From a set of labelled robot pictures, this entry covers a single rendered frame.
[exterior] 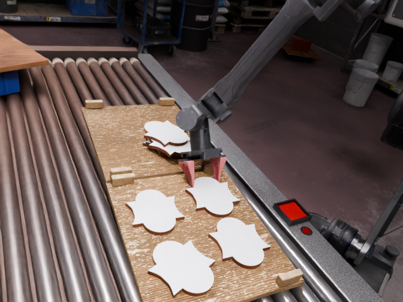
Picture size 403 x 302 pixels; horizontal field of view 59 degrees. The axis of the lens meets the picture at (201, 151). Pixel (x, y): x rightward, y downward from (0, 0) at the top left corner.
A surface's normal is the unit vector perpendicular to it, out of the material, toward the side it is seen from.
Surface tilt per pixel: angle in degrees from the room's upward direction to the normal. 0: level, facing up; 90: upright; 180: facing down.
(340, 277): 0
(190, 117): 64
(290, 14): 88
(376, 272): 0
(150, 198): 0
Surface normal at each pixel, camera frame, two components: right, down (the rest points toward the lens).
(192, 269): 0.17, -0.82
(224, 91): -0.60, 0.32
